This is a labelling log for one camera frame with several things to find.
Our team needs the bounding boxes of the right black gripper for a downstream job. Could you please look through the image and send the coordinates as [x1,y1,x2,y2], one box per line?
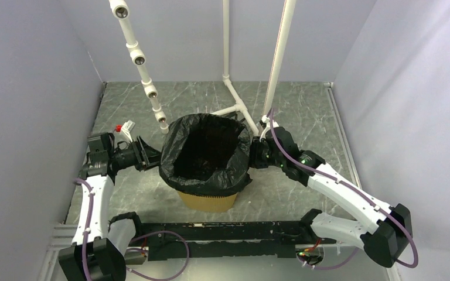
[242,136,285,169]

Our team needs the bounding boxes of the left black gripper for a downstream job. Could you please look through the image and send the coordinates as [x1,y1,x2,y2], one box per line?
[109,135,170,172]

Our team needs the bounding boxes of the black trash bag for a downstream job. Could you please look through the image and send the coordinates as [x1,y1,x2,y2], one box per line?
[159,113,252,197]

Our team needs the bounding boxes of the yellow plastic trash bin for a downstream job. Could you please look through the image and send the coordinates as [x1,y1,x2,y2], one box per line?
[178,191,238,213]

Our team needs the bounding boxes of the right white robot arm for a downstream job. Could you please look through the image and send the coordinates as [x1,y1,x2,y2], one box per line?
[250,126,418,268]

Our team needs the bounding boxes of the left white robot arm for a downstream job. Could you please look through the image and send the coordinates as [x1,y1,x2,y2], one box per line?
[59,132,161,280]

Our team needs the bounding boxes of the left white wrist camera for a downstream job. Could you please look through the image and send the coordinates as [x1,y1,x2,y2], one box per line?
[115,120,135,143]

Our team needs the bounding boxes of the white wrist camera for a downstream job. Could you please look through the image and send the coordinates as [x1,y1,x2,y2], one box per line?
[115,120,135,143]
[259,115,278,141]

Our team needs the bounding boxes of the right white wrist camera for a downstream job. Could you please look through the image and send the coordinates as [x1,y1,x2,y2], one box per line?
[259,115,278,141]

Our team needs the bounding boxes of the black handled pliers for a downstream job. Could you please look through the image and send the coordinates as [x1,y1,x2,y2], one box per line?
[226,112,247,125]

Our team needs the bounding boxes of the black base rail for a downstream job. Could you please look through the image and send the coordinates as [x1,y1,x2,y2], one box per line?
[130,221,336,261]

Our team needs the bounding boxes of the white PVC pipe frame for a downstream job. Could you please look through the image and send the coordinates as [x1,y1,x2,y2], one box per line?
[109,0,296,137]

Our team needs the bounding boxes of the aluminium side rail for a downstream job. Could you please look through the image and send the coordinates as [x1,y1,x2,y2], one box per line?
[323,81,400,281]

